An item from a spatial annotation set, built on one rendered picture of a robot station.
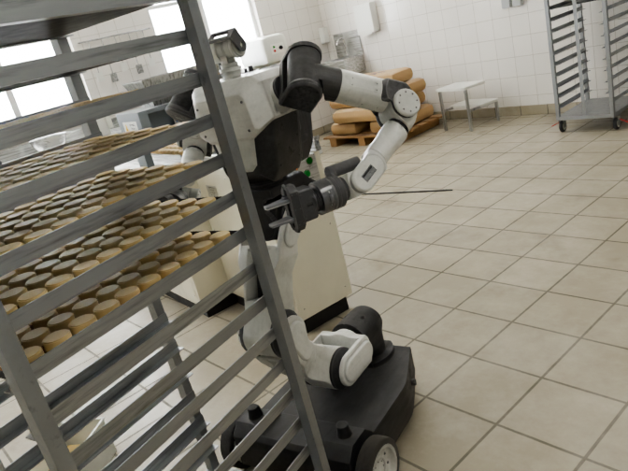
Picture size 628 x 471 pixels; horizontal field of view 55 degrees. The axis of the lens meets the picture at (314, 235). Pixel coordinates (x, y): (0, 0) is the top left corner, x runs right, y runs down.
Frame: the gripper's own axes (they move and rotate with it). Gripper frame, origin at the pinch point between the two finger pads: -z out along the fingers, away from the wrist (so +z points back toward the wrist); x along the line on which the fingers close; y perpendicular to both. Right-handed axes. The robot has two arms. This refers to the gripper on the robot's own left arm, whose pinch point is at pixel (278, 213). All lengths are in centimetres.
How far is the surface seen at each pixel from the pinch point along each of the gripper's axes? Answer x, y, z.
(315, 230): -48, -111, 57
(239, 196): 9.3, 7.5, -10.8
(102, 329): 0, 27, -49
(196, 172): 18.2, 10.5, -19.3
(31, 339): 1, 22, -60
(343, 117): -62, -461, 275
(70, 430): -37, -12, -64
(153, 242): 9.3, 18.9, -33.8
